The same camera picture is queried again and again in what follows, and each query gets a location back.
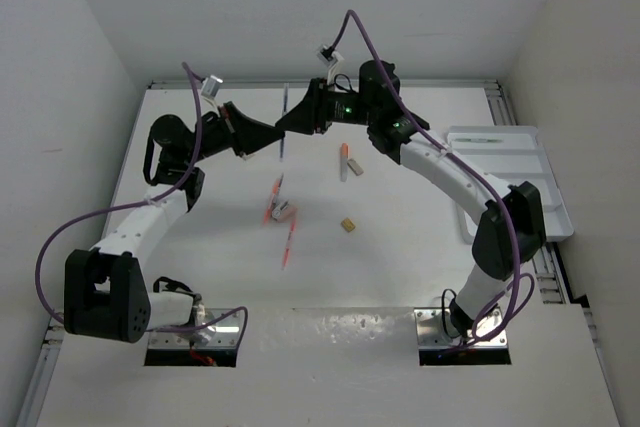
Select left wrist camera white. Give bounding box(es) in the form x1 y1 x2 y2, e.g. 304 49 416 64
200 75 223 108

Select metal mounting plate right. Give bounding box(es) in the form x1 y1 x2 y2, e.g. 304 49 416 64
414 307 508 352

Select purple cable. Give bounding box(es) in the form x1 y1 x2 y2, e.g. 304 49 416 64
35 61 249 333
324 9 536 351

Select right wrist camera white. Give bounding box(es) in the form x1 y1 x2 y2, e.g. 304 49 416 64
317 44 344 84

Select pink red highlighter pen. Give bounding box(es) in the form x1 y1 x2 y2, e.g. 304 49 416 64
281 214 297 270

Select white compartment tray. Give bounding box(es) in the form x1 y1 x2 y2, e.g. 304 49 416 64
447 126 574 242

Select orange highlighter pen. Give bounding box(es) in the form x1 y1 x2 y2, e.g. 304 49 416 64
263 176 283 224

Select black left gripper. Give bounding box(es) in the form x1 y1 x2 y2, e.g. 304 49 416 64
183 101 284 164

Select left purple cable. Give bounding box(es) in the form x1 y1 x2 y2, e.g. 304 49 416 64
35 61 249 333

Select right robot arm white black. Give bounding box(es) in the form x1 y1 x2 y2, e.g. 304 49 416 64
276 61 546 337

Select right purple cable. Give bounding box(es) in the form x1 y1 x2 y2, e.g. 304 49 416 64
324 9 536 351

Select metal mounting plate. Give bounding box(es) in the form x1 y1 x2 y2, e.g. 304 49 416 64
414 307 508 352
147 311 244 350

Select grey brown eraser block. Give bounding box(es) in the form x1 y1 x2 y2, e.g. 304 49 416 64
347 158 364 176

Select orange capped grey marker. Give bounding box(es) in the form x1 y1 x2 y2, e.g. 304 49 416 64
340 143 349 182

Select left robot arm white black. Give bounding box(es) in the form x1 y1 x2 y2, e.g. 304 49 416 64
63 102 284 343

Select tan eraser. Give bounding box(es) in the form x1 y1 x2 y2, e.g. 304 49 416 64
341 218 355 232

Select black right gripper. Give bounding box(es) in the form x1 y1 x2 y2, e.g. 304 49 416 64
276 77 377 134

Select metal mounting plate left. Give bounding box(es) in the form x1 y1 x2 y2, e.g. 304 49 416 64
147 311 244 350

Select dark purple highlighter pen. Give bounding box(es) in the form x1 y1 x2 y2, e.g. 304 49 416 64
274 173 284 206

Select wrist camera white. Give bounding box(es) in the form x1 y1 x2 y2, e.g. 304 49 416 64
200 75 223 108
317 44 344 84

